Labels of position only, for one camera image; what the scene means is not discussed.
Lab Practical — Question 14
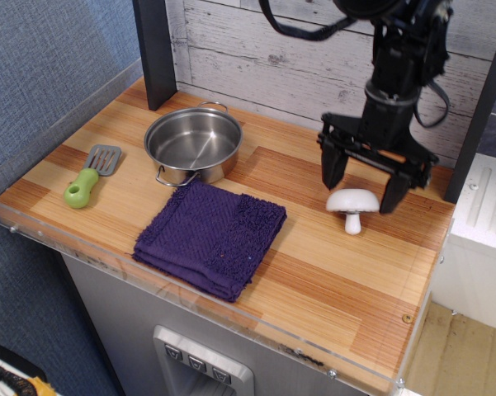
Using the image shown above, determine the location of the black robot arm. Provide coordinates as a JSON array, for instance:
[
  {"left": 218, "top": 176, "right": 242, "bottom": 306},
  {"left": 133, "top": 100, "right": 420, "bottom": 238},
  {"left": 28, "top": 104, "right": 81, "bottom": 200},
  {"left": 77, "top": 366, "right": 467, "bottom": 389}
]
[{"left": 318, "top": 1, "right": 452, "bottom": 214}]

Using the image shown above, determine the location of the stainless steel pot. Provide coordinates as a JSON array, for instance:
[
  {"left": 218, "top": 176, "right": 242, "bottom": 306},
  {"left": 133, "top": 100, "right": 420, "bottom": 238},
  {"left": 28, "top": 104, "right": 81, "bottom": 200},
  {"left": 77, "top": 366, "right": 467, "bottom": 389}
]
[{"left": 144, "top": 101, "right": 243, "bottom": 187}]

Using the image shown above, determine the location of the dark shelf post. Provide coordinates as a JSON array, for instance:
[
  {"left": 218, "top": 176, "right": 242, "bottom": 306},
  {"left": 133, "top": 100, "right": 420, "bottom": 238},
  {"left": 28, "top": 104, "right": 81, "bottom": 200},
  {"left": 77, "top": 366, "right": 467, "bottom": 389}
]
[
  {"left": 443, "top": 51, "right": 496, "bottom": 204},
  {"left": 132, "top": 0, "right": 177, "bottom": 111}
]

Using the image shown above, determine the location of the silver dispenser panel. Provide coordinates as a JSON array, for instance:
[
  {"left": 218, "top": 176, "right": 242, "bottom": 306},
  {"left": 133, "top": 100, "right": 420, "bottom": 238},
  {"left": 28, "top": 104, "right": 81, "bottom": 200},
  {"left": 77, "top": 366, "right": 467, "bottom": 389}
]
[{"left": 153, "top": 325, "right": 255, "bottom": 395}]

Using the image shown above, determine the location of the dark right shelf post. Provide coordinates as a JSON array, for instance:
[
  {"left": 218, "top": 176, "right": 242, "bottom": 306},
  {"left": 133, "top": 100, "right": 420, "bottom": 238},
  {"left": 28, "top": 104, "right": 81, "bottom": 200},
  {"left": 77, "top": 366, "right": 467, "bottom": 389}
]
[{"left": 443, "top": 51, "right": 496, "bottom": 204}]

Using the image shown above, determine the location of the clear acrylic guard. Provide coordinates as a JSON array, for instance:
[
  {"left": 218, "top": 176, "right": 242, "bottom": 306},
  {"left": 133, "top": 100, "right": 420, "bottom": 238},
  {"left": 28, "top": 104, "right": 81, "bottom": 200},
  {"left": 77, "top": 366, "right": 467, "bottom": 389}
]
[{"left": 0, "top": 77, "right": 453, "bottom": 395}]

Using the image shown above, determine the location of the white sink drainboard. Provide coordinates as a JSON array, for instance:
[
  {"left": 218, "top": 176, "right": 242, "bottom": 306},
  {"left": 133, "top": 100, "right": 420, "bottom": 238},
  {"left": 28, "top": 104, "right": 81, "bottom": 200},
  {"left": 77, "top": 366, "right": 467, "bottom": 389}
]
[{"left": 451, "top": 153, "right": 496, "bottom": 248}]

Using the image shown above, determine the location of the purple folded cloth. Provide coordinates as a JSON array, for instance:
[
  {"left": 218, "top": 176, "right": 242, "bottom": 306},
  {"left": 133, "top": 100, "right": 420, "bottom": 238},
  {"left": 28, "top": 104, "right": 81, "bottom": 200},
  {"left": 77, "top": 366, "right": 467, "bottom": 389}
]
[{"left": 133, "top": 181, "right": 287, "bottom": 302}]

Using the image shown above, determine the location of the white toy mushroom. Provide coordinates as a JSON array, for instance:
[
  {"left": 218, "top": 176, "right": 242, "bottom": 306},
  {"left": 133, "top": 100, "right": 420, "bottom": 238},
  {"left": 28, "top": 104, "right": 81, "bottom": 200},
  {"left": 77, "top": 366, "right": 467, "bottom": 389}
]
[{"left": 326, "top": 189, "right": 380, "bottom": 235}]

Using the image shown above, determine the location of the green grey toy spatula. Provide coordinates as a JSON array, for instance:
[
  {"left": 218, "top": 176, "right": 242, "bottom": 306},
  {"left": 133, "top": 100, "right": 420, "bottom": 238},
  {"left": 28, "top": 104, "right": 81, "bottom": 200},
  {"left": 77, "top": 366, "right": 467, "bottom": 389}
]
[{"left": 64, "top": 144, "right": 122, "bottom": 209}]

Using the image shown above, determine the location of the black yellow object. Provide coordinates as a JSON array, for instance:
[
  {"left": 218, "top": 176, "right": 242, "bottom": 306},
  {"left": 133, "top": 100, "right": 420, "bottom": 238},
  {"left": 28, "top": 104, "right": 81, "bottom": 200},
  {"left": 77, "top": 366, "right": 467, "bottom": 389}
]
[{"left": 0, "top": 346, "right": 58, "bottom": 395}]

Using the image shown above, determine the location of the grey toy fridge cabinet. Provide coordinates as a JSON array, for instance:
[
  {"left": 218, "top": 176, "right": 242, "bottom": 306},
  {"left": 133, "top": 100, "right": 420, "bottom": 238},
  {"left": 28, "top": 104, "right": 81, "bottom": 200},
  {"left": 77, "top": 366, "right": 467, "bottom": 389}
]
[{"left": 64, "top": 256, "right": 360, "bottom": 395}]

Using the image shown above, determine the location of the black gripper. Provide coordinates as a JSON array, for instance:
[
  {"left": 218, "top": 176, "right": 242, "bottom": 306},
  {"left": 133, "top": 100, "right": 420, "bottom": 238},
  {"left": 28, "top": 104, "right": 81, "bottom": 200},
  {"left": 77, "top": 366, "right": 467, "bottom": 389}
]
[{"left": 318, "top": 88, "right": 438, "bottom": 214}]

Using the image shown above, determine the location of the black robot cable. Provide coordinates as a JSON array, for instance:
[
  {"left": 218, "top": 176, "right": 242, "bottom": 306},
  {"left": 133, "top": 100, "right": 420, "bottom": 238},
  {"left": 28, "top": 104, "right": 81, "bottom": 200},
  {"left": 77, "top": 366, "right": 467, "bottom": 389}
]
[{"left": 257, "top": 0, "right": 358, "bottom": 43}]

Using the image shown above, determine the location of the dark left shelf post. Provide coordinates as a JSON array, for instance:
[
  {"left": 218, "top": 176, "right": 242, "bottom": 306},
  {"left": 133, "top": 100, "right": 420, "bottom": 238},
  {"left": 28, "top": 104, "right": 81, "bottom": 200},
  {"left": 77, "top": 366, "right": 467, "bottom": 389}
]
[{"left": 132, "top": 0, "right": 177, "bottom": 111}]

